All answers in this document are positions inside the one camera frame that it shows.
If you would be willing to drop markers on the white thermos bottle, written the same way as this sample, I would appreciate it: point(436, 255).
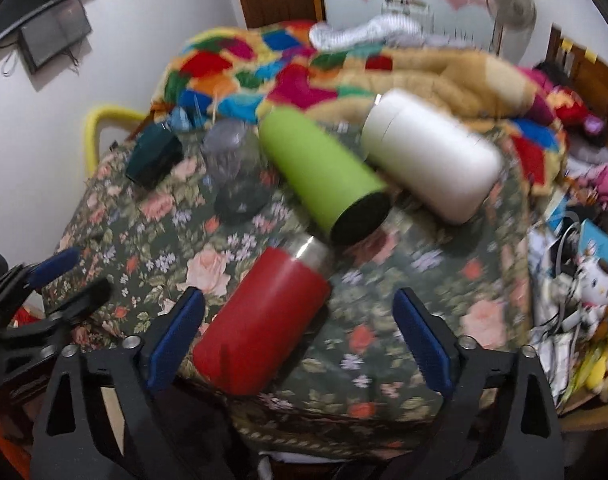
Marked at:
point(447, 166)

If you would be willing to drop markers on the red thermos bottle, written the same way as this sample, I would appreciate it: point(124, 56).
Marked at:
point(262, 322)

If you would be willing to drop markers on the grey white crumpled cloth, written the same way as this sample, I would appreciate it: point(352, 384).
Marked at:
point(381, 28)

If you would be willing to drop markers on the colourful patchwork blanket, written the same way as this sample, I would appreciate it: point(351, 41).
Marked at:
point(243, 73)

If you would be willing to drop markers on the white yellow plush toy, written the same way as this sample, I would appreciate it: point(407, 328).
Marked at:
point(601, 364)

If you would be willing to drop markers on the blue booklet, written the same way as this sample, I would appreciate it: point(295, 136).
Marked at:
point(593, 242)

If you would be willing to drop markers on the clear glass cup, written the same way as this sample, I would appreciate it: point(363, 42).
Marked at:
point(230, 151)

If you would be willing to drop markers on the floral tablecloth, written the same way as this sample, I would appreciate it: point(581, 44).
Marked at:
point(350, 387)

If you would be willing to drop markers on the white small cabinet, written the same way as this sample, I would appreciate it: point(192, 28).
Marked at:
point(417, 10)

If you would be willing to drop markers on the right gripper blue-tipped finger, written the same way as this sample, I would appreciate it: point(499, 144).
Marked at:
point(41, 274)

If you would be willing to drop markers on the small black wall monitor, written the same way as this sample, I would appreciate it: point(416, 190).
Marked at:
point(52, 33)

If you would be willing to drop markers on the brown wooden headboard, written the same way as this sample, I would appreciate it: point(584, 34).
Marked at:
point(587, 72)

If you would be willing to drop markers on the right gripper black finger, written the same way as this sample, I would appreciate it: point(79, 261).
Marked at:
point(83, 303)

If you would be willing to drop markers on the red plush toy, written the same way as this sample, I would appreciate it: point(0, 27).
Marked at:
point(573, 112)

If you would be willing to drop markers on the green thermos bottle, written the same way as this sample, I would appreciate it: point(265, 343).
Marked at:
point(344, 197)

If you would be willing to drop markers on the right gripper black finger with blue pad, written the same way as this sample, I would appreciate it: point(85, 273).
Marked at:
point(497, 419)
point(99, 419)

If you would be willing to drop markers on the white standing fan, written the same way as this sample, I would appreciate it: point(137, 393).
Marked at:
point(512, 20)

